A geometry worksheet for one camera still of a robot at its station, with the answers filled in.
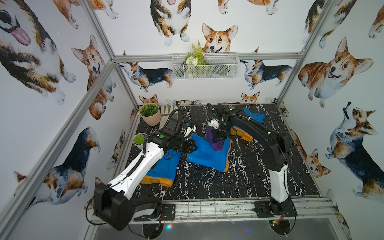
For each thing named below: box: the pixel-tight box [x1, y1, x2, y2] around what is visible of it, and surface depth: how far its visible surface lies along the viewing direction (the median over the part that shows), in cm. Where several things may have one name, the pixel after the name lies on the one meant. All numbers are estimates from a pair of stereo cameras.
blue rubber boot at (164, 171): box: [140, 149, 183, 187], surface depth 83 cm
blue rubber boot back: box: [244, 107, 266, 124], surface depth 119 cm
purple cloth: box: [205, 127, 224, 151], surface depth 83 cm
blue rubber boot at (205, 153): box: [186, 133, 232, 173], surface depth 85 cm
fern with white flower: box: [185, 39, 208, 79], surface depth 85 cm
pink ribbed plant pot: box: [139, 103, 161, 126], surface depth 104 cm
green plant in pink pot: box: [140, 104, 159, 117], surface depth 105 cm
